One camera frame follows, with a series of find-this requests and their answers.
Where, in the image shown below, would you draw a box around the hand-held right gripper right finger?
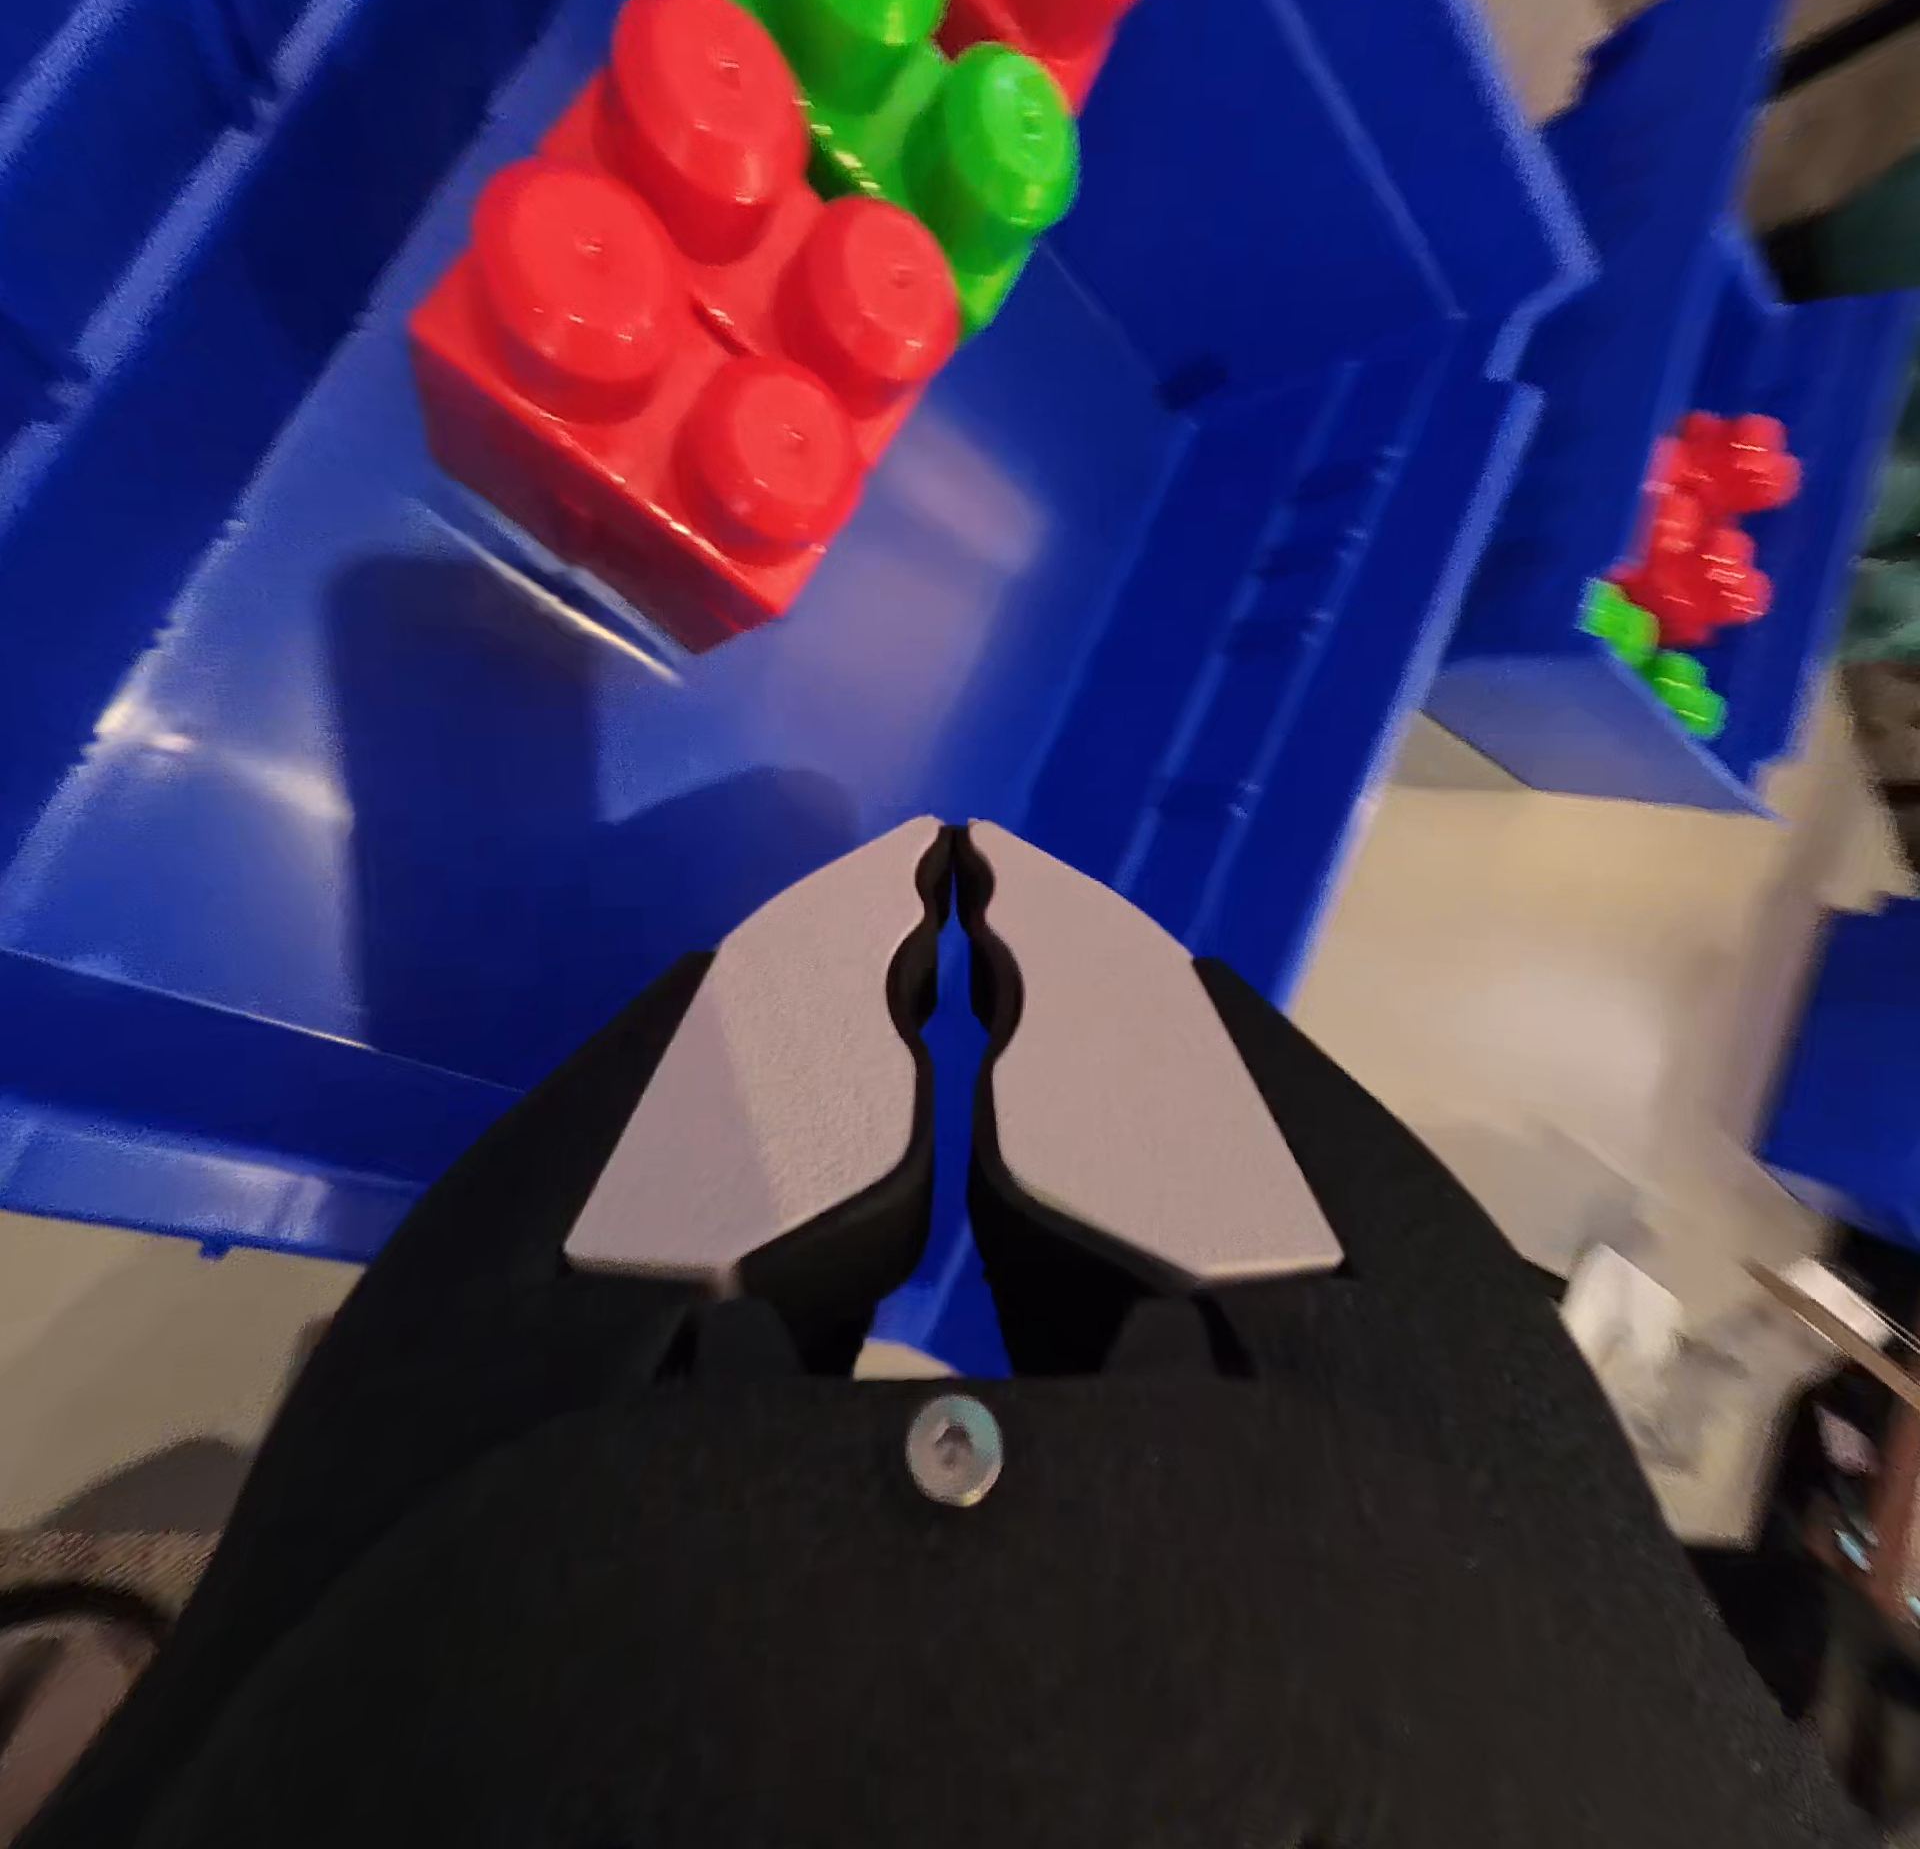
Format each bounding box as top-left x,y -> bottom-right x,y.
960,820 -> 1344,1304

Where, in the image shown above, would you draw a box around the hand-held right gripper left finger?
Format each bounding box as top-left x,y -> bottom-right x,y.
561,818 -> 960,1281

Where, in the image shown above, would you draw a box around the green mega block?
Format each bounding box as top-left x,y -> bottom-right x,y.
1579,581 -> 1731,743
715,0 -> 1086,338

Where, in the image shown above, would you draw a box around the blue storage bin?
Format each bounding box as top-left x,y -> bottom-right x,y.
0,0 -> 1601,1390
1762,888 -> 1920,1254
1427,0 -> 1920,820

